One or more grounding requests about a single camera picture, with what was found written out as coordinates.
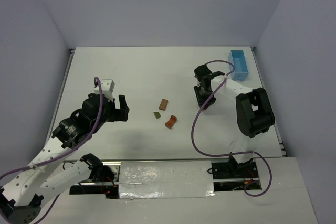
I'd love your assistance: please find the blue plastic box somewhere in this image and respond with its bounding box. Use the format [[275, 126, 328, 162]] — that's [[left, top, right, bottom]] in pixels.
[[228, 50, 249, 81]]

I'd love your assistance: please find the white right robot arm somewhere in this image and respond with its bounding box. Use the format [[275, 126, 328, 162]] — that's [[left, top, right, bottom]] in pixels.
[[191, 64, 275, 178]]

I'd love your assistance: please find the silver reflective tape sheet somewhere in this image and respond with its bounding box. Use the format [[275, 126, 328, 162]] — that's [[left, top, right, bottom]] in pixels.
[[119, 161, 215, 199]]

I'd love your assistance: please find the orange wood arch block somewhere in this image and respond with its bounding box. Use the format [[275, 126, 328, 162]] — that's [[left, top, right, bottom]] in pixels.
[[165, 115, 177, 129]]

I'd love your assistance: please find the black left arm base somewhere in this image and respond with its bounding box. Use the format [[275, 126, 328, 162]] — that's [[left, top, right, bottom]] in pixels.
[[69, 162, 121, 199]]

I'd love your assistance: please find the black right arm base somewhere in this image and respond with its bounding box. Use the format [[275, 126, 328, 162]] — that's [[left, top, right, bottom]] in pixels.
[[207, 158, 261, 192]]

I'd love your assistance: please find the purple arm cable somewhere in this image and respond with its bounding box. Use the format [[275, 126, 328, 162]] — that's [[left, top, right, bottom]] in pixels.
[[0, 77, 104, 224], [191, 60, 272, 197]]

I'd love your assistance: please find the light wood rectangular block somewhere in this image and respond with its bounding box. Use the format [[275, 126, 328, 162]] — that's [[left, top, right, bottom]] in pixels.
[[159, 99, 169, 111]]

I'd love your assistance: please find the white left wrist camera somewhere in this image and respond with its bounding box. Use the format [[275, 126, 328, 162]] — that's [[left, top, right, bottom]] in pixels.
[[94, 77, 115, 101]]

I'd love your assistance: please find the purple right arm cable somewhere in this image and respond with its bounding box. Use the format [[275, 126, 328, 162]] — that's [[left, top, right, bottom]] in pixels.
[[191, 60, 272, 197]]

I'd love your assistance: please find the green wood triangle block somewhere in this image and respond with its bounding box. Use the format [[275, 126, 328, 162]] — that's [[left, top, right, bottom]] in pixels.
[[153, 112, 161, 119]]

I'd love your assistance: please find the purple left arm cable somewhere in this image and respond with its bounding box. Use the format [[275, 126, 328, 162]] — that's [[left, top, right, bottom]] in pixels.
[[0, 77, 104, 224]]

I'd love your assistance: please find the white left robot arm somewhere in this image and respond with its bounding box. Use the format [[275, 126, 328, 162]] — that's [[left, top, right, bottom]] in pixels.
[[1, 93, 129, 223]]

